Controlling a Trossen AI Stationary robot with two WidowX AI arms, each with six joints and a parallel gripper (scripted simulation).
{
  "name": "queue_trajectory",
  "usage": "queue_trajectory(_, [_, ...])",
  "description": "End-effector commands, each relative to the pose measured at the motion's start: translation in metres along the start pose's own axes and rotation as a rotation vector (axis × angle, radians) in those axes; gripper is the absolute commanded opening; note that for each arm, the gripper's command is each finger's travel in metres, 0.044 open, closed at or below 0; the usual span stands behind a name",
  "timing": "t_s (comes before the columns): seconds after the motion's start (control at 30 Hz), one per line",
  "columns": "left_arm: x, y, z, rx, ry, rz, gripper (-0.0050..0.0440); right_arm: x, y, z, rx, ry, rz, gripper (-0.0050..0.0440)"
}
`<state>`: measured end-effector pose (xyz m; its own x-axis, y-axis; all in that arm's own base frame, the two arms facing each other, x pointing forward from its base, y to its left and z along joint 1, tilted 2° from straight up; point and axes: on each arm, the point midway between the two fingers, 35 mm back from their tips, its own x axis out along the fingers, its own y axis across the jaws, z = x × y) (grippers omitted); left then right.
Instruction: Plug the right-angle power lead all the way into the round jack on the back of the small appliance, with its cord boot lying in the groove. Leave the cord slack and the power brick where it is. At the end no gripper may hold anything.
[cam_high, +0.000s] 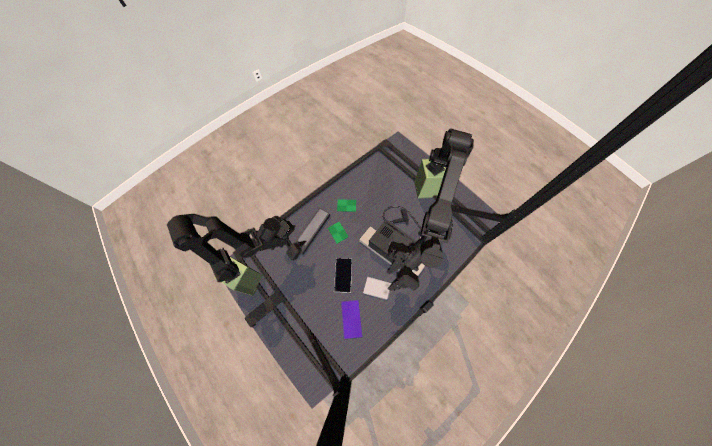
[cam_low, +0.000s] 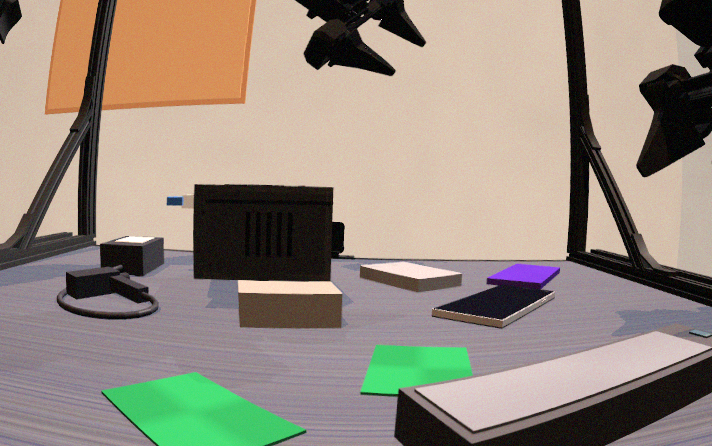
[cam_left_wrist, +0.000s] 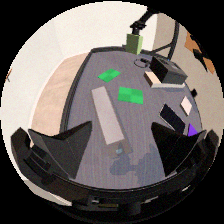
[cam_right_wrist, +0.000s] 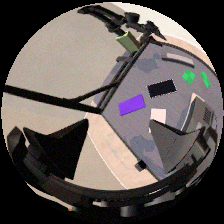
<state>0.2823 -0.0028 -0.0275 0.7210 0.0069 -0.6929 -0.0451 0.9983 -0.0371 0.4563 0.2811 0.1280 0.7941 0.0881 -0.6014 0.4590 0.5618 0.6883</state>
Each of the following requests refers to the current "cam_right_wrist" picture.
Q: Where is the purple flat slab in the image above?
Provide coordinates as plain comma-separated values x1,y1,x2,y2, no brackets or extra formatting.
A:
118,94,146,116

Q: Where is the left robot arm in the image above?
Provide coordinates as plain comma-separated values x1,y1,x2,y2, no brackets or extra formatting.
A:
77,5,156,37

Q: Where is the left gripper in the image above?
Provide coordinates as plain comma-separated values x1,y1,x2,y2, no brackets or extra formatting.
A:
135,24,167,46

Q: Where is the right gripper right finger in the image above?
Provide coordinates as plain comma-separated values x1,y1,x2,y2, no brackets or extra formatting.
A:
149,119,206,174

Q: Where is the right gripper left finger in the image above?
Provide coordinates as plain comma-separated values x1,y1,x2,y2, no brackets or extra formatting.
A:
23,118,89,180

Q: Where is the green flat rectangular mat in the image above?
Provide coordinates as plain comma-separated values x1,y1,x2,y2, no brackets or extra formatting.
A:
199,72,211,87

